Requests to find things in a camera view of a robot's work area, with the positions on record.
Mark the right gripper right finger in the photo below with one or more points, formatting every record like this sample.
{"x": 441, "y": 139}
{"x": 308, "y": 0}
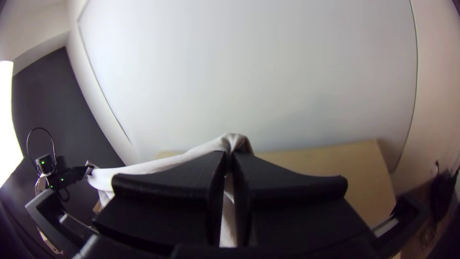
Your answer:
{"x": 287, "y": 205}

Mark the grey t-shirt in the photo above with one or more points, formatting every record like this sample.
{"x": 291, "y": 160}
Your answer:
{"x": 161, "y": 165}

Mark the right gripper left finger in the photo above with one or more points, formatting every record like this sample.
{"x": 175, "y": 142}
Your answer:
{"x": 169, "y": 201}

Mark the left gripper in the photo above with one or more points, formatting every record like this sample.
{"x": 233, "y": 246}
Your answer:
{"x": 68, "y": 177}

